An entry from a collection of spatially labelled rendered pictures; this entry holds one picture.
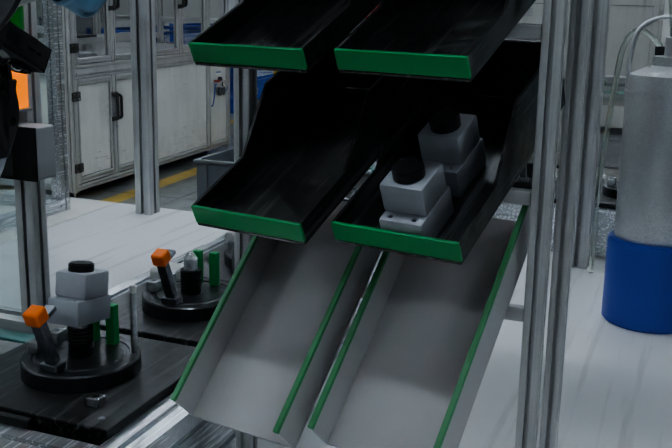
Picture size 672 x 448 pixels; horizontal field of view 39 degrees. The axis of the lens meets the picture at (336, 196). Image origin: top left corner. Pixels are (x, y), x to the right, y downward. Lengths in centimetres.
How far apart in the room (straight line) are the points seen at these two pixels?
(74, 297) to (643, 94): 96
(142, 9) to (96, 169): 432
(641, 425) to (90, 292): 74
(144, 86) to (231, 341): 138
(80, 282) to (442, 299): 42
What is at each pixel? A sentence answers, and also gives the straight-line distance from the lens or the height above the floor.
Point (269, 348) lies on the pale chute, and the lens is 99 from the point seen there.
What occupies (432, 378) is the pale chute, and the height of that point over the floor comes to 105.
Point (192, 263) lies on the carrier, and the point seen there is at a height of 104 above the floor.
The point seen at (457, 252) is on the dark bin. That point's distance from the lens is 82.
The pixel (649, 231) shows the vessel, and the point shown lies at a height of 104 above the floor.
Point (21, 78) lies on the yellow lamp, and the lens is 129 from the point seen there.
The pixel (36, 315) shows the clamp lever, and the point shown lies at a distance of 108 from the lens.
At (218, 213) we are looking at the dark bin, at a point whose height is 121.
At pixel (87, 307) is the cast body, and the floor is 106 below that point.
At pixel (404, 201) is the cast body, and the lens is 84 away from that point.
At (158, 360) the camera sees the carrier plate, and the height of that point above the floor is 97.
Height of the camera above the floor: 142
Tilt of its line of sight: 13 degrees down
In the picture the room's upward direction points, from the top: 1 degrees clockwise
